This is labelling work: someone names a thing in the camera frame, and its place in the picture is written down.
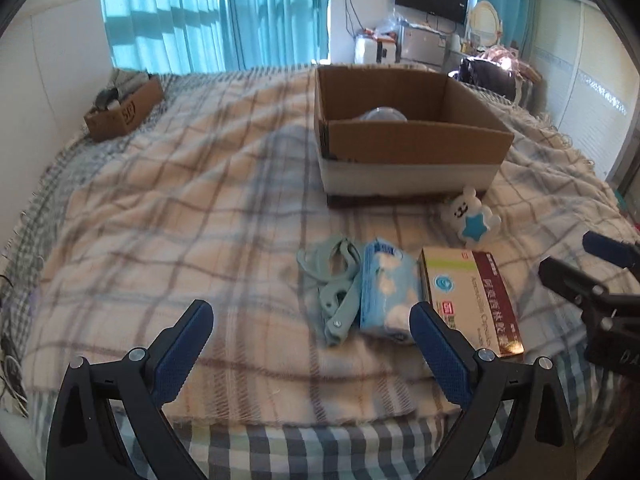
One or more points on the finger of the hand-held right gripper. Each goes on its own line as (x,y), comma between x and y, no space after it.
(570,280)
(605,249)

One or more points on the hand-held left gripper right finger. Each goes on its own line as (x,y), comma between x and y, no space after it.
(440,355)

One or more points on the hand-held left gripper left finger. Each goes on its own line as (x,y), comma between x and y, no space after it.
(175,355)

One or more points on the maroon and green medicine box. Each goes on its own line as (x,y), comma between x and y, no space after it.
(475,290)

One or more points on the blue cloud-print tissue pack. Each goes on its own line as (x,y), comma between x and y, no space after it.
(387,285)

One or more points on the large cardboard box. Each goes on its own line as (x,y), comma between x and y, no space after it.
(410,145)

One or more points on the white bear toy blue star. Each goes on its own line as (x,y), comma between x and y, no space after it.
(470,220)

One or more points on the light green handheld tool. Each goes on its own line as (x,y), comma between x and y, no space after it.
(332,300)

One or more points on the plaid blanket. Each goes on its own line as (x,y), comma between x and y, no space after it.
(200,220)

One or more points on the gingham bed sheet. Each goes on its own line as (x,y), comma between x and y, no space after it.
(300,450)

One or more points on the white wardrobe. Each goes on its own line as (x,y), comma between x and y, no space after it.
(585,60)

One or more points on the black bag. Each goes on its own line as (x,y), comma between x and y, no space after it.
(482,77)

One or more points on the pink floral cloth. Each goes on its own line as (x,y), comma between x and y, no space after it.
(502,57)

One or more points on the small cardboard box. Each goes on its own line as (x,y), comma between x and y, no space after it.
(125,115)

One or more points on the clear plastic item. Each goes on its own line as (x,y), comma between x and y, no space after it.
(382,115)

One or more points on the white oval mirror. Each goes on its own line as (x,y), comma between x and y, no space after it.
(485,22)

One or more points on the dark item in small box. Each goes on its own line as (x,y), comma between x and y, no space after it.
(106,99)

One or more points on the silver cabinet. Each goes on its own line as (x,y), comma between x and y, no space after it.
(422,47)

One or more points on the white kitchen appliance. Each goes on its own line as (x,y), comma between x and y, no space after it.
(365,50)

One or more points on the wide turquoise curtain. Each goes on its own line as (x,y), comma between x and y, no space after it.
(200,15)

